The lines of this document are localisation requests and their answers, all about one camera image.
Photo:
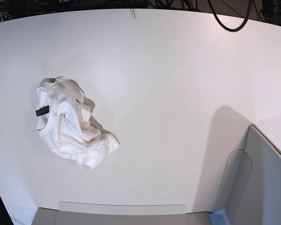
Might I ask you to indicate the white t-shirt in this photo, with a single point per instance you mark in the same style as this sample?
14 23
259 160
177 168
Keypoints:
65 127

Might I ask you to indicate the grey cardboard box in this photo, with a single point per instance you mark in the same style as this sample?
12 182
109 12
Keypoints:
249 194

